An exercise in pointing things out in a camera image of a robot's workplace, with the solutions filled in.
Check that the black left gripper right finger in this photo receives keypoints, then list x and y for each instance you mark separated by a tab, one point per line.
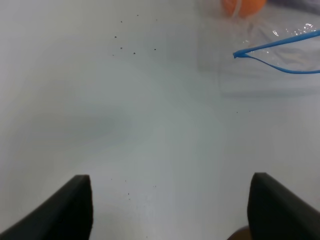
275	213

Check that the clear zip bag blue seal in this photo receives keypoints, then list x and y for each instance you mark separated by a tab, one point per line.
275	52

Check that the orange fruit in bag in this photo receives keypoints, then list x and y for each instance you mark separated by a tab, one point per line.
242	8

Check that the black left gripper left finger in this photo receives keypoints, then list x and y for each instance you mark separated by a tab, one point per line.
66	215

